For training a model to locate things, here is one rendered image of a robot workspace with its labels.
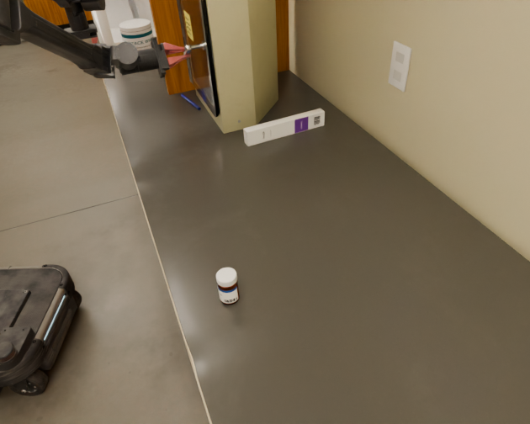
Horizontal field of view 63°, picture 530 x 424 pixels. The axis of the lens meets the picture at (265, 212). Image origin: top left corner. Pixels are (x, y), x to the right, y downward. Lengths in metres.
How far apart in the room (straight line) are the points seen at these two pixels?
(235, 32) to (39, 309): 1.34
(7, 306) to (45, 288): 0.15
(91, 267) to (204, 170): 1.34
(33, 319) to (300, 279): 1.32
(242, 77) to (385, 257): 0.68
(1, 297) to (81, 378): 0.47
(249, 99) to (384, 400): 0.93
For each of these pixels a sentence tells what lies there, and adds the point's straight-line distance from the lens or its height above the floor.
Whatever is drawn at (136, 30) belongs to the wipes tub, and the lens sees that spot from 1.98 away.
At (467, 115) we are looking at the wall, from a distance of 1.09.
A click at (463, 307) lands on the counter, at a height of 0.94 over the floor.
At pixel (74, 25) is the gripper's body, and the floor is 1.21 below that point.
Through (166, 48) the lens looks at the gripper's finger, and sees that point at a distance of 1.32.
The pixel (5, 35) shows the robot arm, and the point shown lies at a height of 1.36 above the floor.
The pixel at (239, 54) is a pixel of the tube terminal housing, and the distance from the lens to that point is 1.29.
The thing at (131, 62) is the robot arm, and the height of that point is 1.20.
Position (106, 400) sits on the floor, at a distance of 1.93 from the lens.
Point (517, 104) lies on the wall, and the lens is 1.00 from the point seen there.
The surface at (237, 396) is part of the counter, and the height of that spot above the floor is 0.94.
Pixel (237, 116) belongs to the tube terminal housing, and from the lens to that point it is 1.36.
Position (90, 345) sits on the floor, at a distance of 2.10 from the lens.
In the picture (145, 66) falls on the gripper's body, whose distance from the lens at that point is 1.31.
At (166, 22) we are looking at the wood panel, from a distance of 1.61.
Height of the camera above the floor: 1.60
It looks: 40 degrees down
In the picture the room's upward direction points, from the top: 4 degrees counter-clockwise
